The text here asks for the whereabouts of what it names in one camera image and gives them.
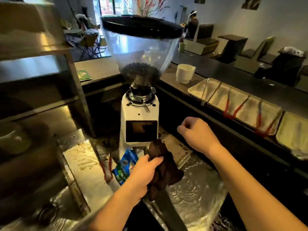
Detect person's left hand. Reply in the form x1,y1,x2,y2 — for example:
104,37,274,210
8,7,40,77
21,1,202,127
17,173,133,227
125,154,164,200

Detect person's right hand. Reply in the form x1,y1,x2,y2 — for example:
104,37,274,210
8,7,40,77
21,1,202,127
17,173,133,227
177,117,221,155

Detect dark brown cloth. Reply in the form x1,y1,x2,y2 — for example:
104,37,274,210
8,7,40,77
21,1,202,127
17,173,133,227
145,139,184,202

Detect person's right forearm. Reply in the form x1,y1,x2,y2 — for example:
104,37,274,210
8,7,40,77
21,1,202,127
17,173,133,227
206,144,308,231

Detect person's left forearm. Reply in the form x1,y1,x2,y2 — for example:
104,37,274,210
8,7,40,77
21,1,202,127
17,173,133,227
90,183,145,231

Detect blue snack packet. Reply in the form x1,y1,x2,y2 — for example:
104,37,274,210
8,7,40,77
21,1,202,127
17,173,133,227
112,149,139,186

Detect silver tongs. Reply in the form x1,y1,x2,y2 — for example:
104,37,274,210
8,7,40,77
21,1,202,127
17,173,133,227
201,78,222,106

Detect metal serving tray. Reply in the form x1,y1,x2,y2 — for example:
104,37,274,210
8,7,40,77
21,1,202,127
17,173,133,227
208,83,250,114
187,78,222,102
236,96,282,137
276,111,308,152

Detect white cup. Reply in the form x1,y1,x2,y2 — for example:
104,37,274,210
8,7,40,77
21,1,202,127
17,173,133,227
176,64,196,85

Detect white coffee grinder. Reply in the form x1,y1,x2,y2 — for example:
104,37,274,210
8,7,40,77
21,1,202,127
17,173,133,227
100,15,184,159

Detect shiny steel counter tray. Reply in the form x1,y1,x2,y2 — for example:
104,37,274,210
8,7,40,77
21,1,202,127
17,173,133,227
144,151,228,231

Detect roasted coffee beans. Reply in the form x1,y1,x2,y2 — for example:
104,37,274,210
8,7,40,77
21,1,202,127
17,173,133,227
120,62,161,90

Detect wet metal drain tray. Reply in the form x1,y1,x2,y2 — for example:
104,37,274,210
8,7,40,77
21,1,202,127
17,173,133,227
57,129,116,215

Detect dark cushioned bench seat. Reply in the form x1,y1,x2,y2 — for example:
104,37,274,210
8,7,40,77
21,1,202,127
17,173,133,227
184,24,219,56

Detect dark square table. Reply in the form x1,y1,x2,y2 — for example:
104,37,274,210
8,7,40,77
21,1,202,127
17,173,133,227
217,34,248,64

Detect green-backed chair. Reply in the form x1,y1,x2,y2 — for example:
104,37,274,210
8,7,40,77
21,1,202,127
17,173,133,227
233,36,276,74

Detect green booklet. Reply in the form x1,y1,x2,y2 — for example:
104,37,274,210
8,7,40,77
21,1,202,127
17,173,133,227
77,70,93,82

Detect sink drain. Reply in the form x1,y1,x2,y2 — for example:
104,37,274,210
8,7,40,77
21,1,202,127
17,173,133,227
36,201,60,227

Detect white bag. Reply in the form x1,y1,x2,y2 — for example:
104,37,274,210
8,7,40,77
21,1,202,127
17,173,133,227
280,46,306,57

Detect red branch decoration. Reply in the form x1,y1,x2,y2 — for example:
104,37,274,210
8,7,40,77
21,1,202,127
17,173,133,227
125,0,169,17

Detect folding chair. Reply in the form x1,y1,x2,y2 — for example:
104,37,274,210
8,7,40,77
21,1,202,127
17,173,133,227
79,33,102,58

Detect stainless steel shelf unit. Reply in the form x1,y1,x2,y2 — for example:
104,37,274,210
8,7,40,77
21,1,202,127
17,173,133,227
0,0,96,171

